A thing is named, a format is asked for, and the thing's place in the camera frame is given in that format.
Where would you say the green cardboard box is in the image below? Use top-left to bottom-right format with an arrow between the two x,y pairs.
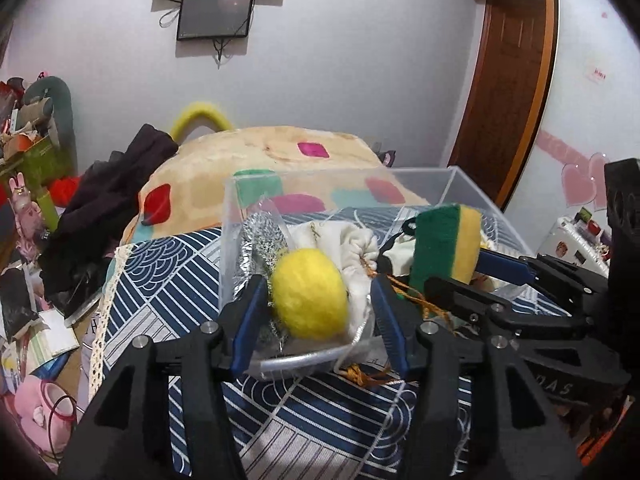
1,138 -> 73,232

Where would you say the clear plastic storage box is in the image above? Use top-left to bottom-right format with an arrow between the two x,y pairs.
218,167 -> 532,380

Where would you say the white drawstring pouch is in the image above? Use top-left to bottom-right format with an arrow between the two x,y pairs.
290,220 -> 378,342

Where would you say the pink plush slipper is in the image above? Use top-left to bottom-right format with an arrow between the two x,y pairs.
14,375 -> 77,455

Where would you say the brown wooden door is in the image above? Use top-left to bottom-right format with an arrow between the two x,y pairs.
449,0 -> 558,208

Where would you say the beige colourful patch blanket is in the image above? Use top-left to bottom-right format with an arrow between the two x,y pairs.
120,126 -> 426,244

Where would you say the bagged grey knitted cloth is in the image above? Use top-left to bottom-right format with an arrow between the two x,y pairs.
232,196 -> 293,356

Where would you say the yellow felt ball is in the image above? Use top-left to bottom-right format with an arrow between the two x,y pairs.
270,248 -> 349,341

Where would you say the small wall monitor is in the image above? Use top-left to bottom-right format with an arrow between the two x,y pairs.
177,0 -> 254,41

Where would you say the black white sock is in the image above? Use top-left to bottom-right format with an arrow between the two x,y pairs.
376,217 -> 416,278

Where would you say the dark clothes pile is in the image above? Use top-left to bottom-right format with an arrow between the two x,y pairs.
38,124 -> 178,318

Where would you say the yellow curved pillow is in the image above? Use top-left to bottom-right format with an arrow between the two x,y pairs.
169,102 -> 233,144

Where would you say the pink bunny doll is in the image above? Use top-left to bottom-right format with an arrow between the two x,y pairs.
9,172 -> 47,262

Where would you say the yellow green sponge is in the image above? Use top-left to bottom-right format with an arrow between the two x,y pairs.
409,204 -> 482,292

